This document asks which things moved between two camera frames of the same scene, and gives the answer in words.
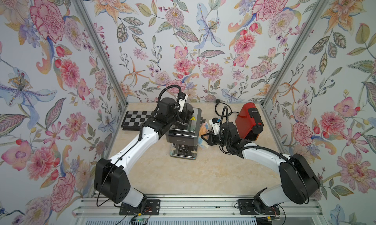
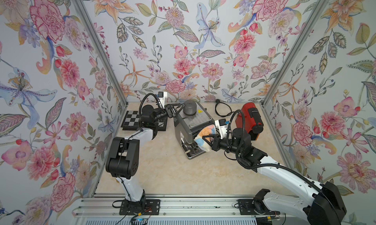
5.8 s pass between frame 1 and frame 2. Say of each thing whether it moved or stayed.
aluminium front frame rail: stayed
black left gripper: moved
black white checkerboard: stayed
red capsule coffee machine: stayed
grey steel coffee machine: moved
